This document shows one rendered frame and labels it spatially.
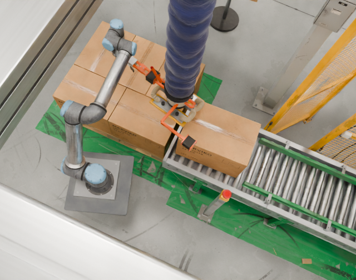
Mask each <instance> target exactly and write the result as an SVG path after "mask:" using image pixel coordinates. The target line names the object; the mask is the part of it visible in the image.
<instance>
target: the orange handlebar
mask: <svg viewBox="0 0 356 280"><path fill-rule="evenodd" d="M136 63H137V64H138V65H139V67H138V66H137V65H135V64H134V65H133V67H134V68H136V69H137V70H138V71H139V72H140V73H142V74H144V75H146V74H147V73H146V72H145V70H147V71H148V72H149V71H150V69H148V68H147V67H146V66H145V65H144V64H143V63H140V62H139V61H137V62H136ZM160 79H161V80H162V82H163V83H165V80H164V79H162V78H161V77H160ZM155 83H156V84H158V85H159V86H160V87H162V88H163V89H164V85H163V84H161V83H160V82H158V81H157V80H156V81H155ZM188 101H189V102H190V103H192V104H193V105H192V106H191V105H190V104H188V103H187V102H185V103H184V104H185V105H187V106H188V107H189V108H194V107H195V106H196V103H195V102H194V101H193V100H191V99H189V100H188ZM177 106H178V104H176V105H174V106H173V107H172V108H171V109H170V110H169V111H168V112H167V114H166V115H165V116H164V117H163V118H162V120H161V121H160V122H161V124H162V125H163V126H164V127H166V128H167V129H168V130H170V131H171V132H172V133H174V134H175V135H177V136H178V137H179V138H181V139H182V140H183V139H184V138H185V137H183V136H182V135H181V134H179V133H178V132H177V131H175V130H174V129H173V128H171V127H170V126H169V125H167V124H166V123H165V122H164V121H165V120H166V118H167V117H168V116H169V115H170V114H171V113H172V112H173V111H174V109H175V108H176V107H177Z"/></svg>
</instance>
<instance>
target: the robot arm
mask: <svg viewBox="0 0 356 280"><path fill-rule="evenodd" d="M102 45H103V47H104V48H105V49H107V50H108V51H113V54H114V56H115V57H116V59H115V61H114V63H113V65H112V67H111V69H110V71H109V73H108V75H107V77H106V79H105V81H104V83H103V85H102V87H101V89H100V91H99V93H98V95H97V97H96V99H95V101H94V102H92V103H90V105H89V106H85V105H83V104H80V103H77V102H74V101H71V100H67V101H65V103H64V104H63V106H62V108H61V111H60V115H61V116H62V117H64V118H65V127H66V144H67V156H65V158H64V159H63V161H62V163H61V172H62V173H63V174H65V175H67V176H70V177H73V178H76V179H79V180H81V181H84V182H86V183H88V186H89V188H90V189H91V190H92V191H93V192H96V193H103V192H105V191H107V190H108V189H109V188H110V186H111V183H112V179H111V176H110V174H109V173H108V172H106V170H105V169H104V167H103V166H101V165H100V164H97V163H94V164H92V163H90V162H87V161H86V159H85V157H84V155H83V124H93V123H95V122H98V121H99V120H101V119H102V118H103V117H104V116H105V115H106V113H107V109H106V107H107V105H108V103H109V101H110V99H111V97H112V95H113V93H114V91H115V89H116V86H117V84H118V82H119V80H120V78H121V76H122V74H123V72H124V70H125V68H126V66H127V64H128V62H129V60H130V58H131V56H135V54H136V50H137V44H136V43H135V42H131V41H129V40H126V39H125V34H124V28H123V22H122V20H120V19H113V20H111V22H110V28H109V30H108V31H107V33H106V35H105V37H104V39H103V41H102Z"/></svg>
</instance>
